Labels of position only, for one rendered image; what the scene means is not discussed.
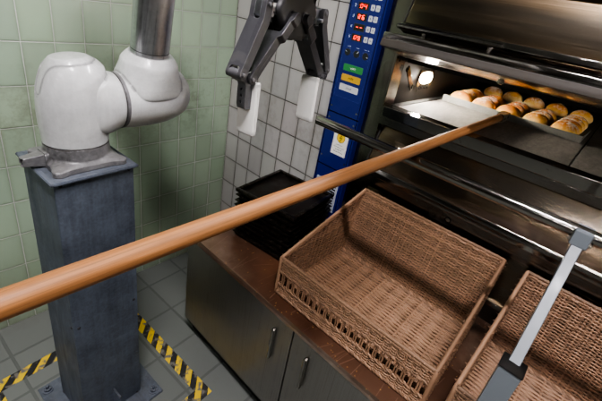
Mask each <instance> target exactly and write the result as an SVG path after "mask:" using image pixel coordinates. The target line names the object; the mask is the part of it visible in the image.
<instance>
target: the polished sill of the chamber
mask: <svg viewBox="0 0 602 401"><path fill-rule="evenodd" d="M382 116H384V117H387V118H390V119H391V120H394V121H397V122H399V123H402V124H405V125H408V126H411V127H413V128H416V129H418V130H420V131H423V132H427V133H430V134H433V135H434V136H437V135H440V134H442V133H445V132H449V131H452V130H455V129H458V127H455V126H453V125H450V124H446V123H443V122H440V121H437V120H435V119H433V118H430V117H427V116H424V115H420V114H417V113H415V112H412V111H409V110H407V109H404V108H401V107H397V106H394V105H387V106H384V107H383V112H382ZM451 142H454V143H456V144H459V145H461V146H463V147H466V148H469V149H473V150H475V151H477V152H480V153H483V154H485V155H488V156H490V157H492V158H497V159H499V160H502V161H504V162H506V163H509V164H512V165H514V166H518V167H520V168H523V169H526V170H528V171H530V172H533V173H535V174H538V175H542V176H544V177H547V178H549V179H552V180H555V181H557V182H559V183H563V184H566V185H569V186H571V187H573V188H576V189H578V190H581V191H584V192H587V193H590V194H592V195H595V196H598V197H599V198H602V177H599V176H596V175H592V174H589V173H587V172H584V171H581V170H579V169H576V168H573V167H570V166H567V165H564V164H561V163H558V162H555V161H553V160H550V159H548V158H543V157H540V156H538V155H535V154H532V153H530V152H527V151H525V150H522V149H517V148H514V147H513V146H510V145H507V144H504V143H501V142H499V141H494V140H492V139H489V138H487V137H484V136H481V135H478V134H475V133H470V134H468V135H465V136H463V137H460V138H458V139H456V140H454V141H451Z"/></svg>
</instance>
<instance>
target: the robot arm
mask: <svg viewBox="0 0 602 401"><path fill-rule="evenodd" d="M175 1H176V0H133V5H132V21H131V37H130V46H129V47H128V48H126V49H125V50H124V51H123V52H122V53H121V54H120V56H119V59H118V61H117V63H116V67H115V69H114V71H112V72H109V71H106V70H105V67H104V65H103V64H102V63H101V62H100V61H99V60H97V59H96V58H94V57H92V56H90V55H87V54H84V53H80V52H57V53H53V54H50V55H48V56H47V57H46V58H45V59H44V60H43V61H42V62H41V64H40V66H39V69H38V72H37V75H36V80H35V85H34V103H35V112H36V117H37V123H38V128H39V133H40V137H41V146H38V147H32V148H29V149H28V154H26V155H23V156H20V157H19V163H20V164H21V167H35V166H44V167H45V168H46V169H47V170H48V171H50V172H51V174H52V177H53V178H55V179H64V178H66V177H68V176H71V175H77V174H80V173H84V172H89V171H92V170H97V169H101V168H104V167H109V166H120V165H124V164H126V157H124V156H122V155H120V154H118V153H116V152H115V151H113V150H112V149H111V148H110V143H109V134H110V133H112V132H114V131H116V130H118V129H120V128H125V127H138V126H145V125H151V124H159V123H163V122H166V121H168V120H170V119H173V118H175V117H176V116H178V115H180V114H182V113H183V112H184V111H185V110H186V108H187V106H188V103H189V101H190V90H189V85H188V83H187V80H186V79H185V77H184V76H183V74H182V73H181V72H179V71H178V65H177V63H176V60H175V59H174V57H173V56H172V55H171V54H170V53H169V50H170V42H171V34H172V26H173V18H174V10H175ZM316 1H317V0H252V1H251V6H250V12H249V16H248V18H247V20H246V23H245V26H244V27H243V30H242V32H241V34H240V37H239V39H238V41H237V43H236V46H235V49H234V51H233V53H232V56H231V57H230V59H229V62H228V65H227V68H226V75H228V76H230V77H232V78H233V79H235V80H237V96H236V106H237V107H238V109H237V119H236V130H237V131H238V132H241V133H244V134H246V135H248V136H251V137H254V136H255V130H256V122H257V114H258V106H259V98H260V90H261V83H259V82H256V81H257V80H258V78H259V77H260V75H261V74H262V72H263V70H264V69H265V67H266V66H267V64H268V62H269V61H270V60H271V58H272V57H273V55H274V54H275V52H276V51H277V49H278V47H279V46H280V44H283V43H285V42H286V41H287V40H293V39H294V40H295V41H296V43H297V47H298V50H299V53H300V55H301V58H302V61H303V64H304V67H305V72H306V74H302V79H301V84H300V91H299V96H298V102H297V112H296V118H299V119H302V120H304V121H307V122H309V123H311V122H312V121H313V116H314V107H315V101H316V97H317V91H318V87H319V81H320V79H322V80H326V78H327V74H328V73H329V72H330V57H329V42H328V29H327V24H328V17H329V10H328V9H324V8H319V7H316ZM321 63H322V64H321ZM238 66H239V68H237V67H238ZM249 72H250V73H249Z"/></svg>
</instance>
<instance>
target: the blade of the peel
mask: <svg viewBox="0 0 602 401"><path fill-rule="evenodd" d="M442 100H444V101H447V102H450V103H452V104H455V105H458V106H462V107H466V108H469V109H472V110H475V111H478V112H481V113H484V114H487V115H491V116H493V115H496V113H498V112H501V111H498V110H495V109H492V108H490V107H484V106H481V105H478V104H475V103H472V102H469V101H466V100H463V99H460V98H455V97H452V96H451V94H443V99H442ZM508 121H509V122H513V123H516V124H520V125H523V126H526V127H529V128H532V129H535V130H538V131H541V132H546V133H549V134H552V135H554V136H557V137H560V138H564V139H566V140H569V141H574V142H577V143H581V142H582V141H583V139H584V138H585V137H586V136H587V135H588V134H589V133H590V131H591V130H590V129H586V130H584V132H582V133H581V134H580V135H578V134H575V133H571V132H567V131H563V130H560V129H557V128H554V127H551V126H548V125H545V124H540V123H537V122H534V121H530V120H528V119H525V118H522V117H518V116H516V115H510V117H509V119H508Z"/></svg>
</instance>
